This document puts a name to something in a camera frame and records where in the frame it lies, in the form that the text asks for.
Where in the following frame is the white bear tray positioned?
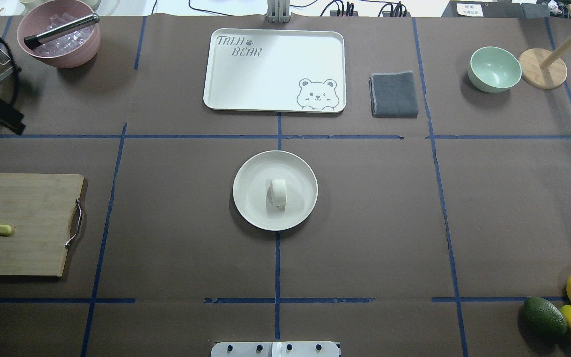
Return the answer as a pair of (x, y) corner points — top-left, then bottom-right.
(203, 28), (347, 113)

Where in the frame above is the black power strip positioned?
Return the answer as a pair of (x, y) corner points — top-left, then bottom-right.
(320, 0), (411, 18)

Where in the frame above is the grey folded cloth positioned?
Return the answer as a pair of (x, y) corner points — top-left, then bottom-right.
(369, 71), (419, 118)

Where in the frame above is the white steamed bun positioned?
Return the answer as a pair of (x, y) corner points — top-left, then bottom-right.
(268, 178), (288, 207)

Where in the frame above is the cream round plate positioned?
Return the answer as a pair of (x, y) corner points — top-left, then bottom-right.
(233, 151), (319, 231)

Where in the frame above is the black labelled box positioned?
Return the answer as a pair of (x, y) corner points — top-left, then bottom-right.
(441, 0), (551, 19)

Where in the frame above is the bamboo cutting board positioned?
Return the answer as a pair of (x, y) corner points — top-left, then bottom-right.
(0, 173), (85, 277)

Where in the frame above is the aluminium frame post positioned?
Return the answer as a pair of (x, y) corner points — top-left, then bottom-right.
(267, 0), (291, 23)

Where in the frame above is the wooden mug tree stand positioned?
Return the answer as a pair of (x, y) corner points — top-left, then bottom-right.
(518, 4), (571, 90)

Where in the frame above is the green avocado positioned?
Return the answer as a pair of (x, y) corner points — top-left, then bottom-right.
(521, 297), (568, 339)

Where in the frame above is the pink bowl with ice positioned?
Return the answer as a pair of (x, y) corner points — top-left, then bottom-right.
(17, 0), (101, 68)

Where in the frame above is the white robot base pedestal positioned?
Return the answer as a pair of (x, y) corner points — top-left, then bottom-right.
(210, 341), (342, 357)

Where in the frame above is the mint green bowl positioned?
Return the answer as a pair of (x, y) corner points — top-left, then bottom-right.
(467, 47), (522, 93)

